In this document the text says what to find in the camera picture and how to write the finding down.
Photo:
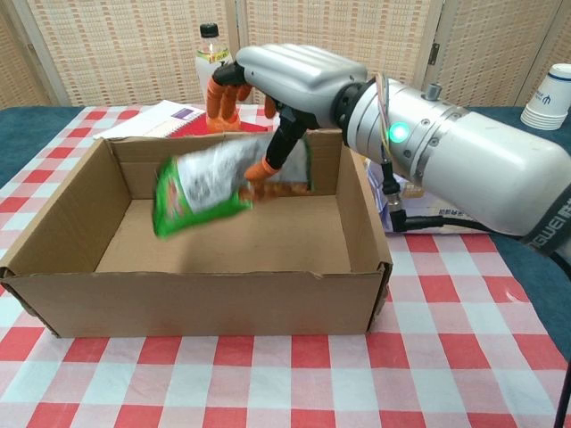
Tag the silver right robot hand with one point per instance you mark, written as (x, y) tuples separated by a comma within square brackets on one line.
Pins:
[(303, 80)]

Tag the green snack bag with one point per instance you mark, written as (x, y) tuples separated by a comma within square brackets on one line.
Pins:
[(178, 200)]

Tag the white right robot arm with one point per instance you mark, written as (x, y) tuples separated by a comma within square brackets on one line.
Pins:
[(468, 156)]

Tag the open brown cardboard box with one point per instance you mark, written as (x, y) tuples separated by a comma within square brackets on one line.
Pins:
[(201, 303)]

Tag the orange drink bottle black cap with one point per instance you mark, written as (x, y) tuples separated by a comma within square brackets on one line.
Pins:
[(209, 30)]

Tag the red cover spiral notebook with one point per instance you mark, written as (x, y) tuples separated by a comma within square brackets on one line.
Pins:
[(151, 118)]

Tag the woven folding screen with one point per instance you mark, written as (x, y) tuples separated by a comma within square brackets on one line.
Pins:
[(134, 44)]

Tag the stack of white paper cups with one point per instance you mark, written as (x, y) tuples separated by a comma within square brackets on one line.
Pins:
[(551, 98)]

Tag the red white checkered tablecloth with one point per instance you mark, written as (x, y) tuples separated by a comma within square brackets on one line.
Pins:
[(267, 379)]

